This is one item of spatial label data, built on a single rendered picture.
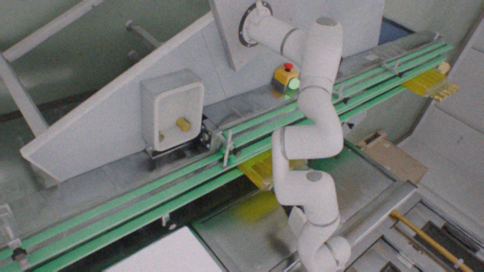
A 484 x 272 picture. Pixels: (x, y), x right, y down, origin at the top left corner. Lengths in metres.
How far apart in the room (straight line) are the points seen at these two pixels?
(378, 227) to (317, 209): 0.67
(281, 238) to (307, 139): 0.54
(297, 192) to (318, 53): 0.34
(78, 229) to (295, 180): 0.62
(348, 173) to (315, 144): 0.84
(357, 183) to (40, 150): 1.24
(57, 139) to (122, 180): 0.23
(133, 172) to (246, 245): 0.45
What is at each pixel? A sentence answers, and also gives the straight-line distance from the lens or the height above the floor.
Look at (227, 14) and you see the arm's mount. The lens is 1.12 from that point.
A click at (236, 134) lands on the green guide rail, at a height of 0.92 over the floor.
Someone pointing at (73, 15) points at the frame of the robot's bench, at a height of 0.20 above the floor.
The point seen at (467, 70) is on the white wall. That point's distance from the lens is 7.13.
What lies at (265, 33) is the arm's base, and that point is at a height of 0.87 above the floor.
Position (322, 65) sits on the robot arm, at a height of 1.14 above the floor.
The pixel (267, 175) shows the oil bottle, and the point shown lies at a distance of 1.26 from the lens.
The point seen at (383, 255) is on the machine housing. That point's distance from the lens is 1.47.
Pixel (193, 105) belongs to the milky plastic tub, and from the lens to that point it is 1.17.
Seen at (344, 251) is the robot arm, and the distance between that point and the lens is 1.05.
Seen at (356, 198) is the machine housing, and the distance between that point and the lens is 1.59.
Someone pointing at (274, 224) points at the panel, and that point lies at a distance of 1.33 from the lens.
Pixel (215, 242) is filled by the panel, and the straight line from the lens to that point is 1.24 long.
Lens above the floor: 1.56
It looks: 31 degrees down
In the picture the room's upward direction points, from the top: 132 degrees clockwise
